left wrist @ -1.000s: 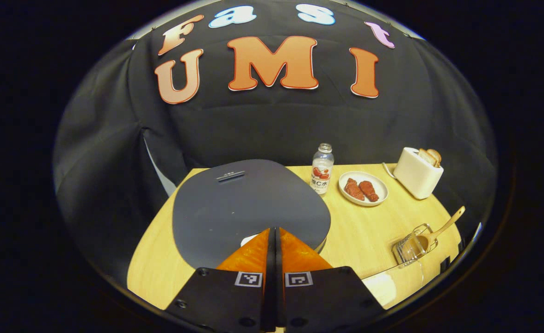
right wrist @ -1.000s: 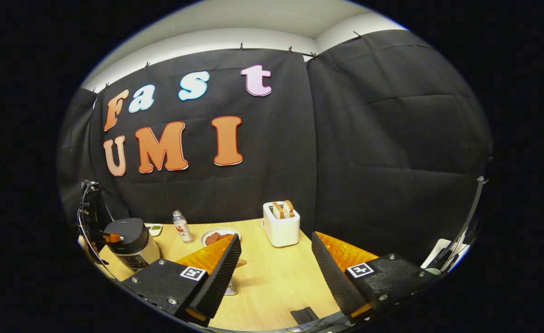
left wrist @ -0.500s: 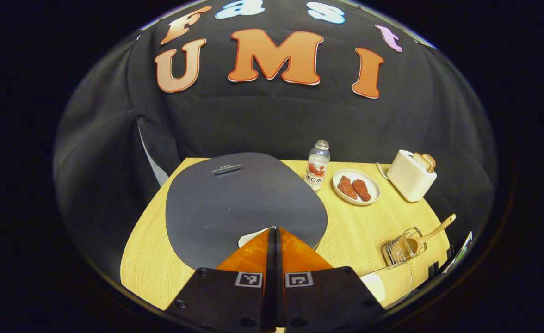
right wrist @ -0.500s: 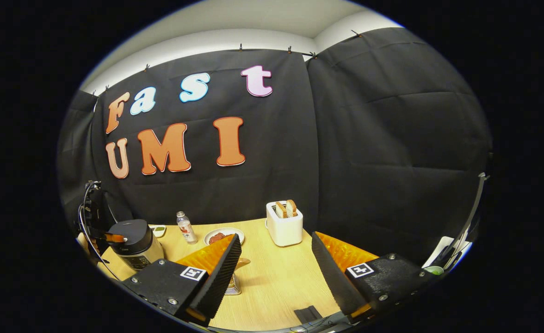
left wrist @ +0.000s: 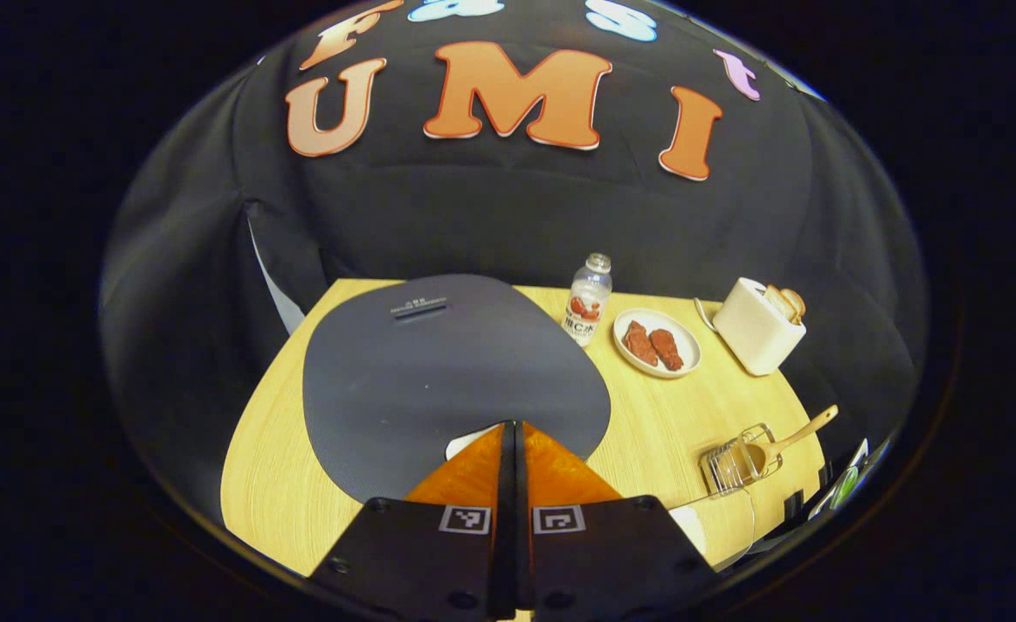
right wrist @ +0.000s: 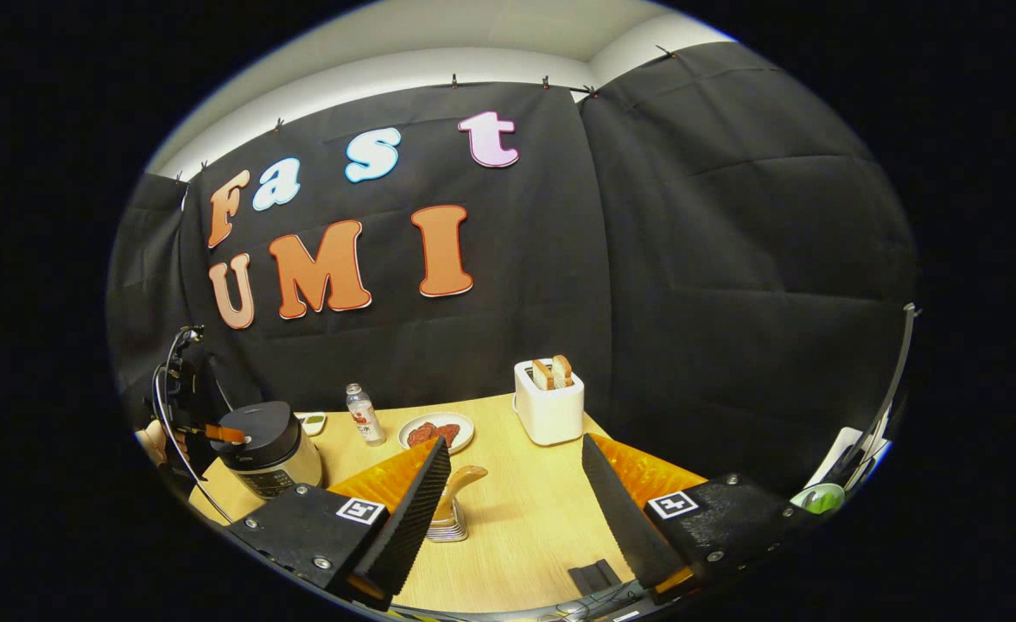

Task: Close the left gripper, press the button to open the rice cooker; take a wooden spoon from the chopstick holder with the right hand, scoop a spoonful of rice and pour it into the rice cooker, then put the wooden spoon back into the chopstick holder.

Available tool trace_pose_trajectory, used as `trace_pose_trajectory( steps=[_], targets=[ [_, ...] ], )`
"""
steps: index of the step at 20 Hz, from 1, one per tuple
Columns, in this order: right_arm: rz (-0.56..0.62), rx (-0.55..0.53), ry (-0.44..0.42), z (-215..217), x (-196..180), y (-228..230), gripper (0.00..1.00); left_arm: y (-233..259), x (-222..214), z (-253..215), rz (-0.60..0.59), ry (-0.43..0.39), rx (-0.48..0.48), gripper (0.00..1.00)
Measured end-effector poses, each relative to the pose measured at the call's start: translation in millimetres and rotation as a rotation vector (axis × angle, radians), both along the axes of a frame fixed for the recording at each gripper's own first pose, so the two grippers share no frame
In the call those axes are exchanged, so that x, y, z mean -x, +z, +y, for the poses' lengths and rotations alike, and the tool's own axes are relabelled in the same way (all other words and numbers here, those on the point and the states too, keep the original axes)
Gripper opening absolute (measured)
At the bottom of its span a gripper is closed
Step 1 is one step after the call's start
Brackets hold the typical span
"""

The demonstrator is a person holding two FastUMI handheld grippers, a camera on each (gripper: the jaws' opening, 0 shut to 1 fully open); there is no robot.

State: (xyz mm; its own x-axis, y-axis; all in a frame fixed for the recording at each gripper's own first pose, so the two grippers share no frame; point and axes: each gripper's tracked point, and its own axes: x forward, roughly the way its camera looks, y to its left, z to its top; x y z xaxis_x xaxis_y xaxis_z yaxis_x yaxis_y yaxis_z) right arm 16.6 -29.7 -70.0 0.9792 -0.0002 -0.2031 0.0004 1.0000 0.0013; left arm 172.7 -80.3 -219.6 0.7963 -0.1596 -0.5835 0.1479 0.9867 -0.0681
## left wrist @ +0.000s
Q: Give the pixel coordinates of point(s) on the green round item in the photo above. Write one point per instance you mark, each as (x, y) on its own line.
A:
(843, 488)

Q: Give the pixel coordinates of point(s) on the wooden spoon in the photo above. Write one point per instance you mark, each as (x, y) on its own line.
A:
(797, 434)

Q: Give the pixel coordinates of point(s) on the toast slice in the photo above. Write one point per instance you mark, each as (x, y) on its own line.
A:
(776, 300)
(793, 304)

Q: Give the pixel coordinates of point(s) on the black backdrop cloth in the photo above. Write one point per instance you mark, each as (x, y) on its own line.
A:
(491, 216)

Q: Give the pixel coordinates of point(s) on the clear plastic bottle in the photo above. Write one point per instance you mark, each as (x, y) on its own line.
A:
(587, 302)

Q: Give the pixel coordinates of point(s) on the dark grey rice cooker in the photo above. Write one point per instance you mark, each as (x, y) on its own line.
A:
(439, 371)

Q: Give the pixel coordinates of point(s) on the white round plate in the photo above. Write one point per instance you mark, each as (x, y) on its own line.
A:
(689, 350)

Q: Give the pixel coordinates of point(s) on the red meat piece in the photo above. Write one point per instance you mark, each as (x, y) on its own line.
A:
(640, 343)
(668, 350)

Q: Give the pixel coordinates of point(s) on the white toaster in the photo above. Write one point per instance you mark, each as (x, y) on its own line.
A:
(754, 333)

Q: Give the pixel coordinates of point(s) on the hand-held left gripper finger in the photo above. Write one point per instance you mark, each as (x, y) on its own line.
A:
(523, 518)
(504, 518)

